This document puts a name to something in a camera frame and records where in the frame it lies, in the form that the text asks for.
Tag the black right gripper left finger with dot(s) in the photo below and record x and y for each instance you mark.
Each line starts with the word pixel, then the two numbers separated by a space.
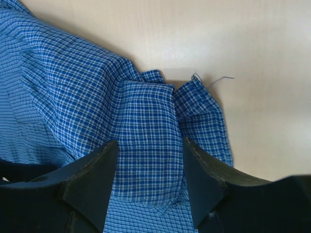
pixel 48 199

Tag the blue checked long sleeve shirt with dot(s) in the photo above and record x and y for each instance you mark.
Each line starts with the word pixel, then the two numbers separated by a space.
pixel 61 97

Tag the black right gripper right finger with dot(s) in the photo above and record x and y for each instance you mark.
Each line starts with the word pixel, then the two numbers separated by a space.
pixel 226 200

